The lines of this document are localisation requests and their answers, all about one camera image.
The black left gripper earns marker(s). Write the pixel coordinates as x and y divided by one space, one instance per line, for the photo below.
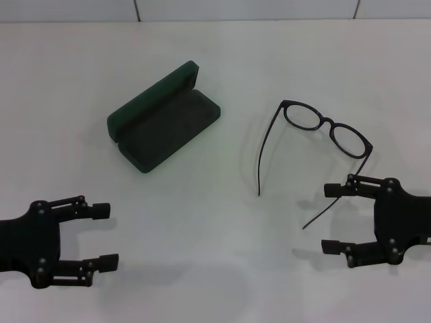
30 242

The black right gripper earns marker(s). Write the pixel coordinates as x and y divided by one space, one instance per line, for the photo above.
400 218

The black glasses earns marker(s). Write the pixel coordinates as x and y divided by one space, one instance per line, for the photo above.
326 121

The green glasses case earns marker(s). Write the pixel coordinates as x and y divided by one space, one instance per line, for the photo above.
148 134

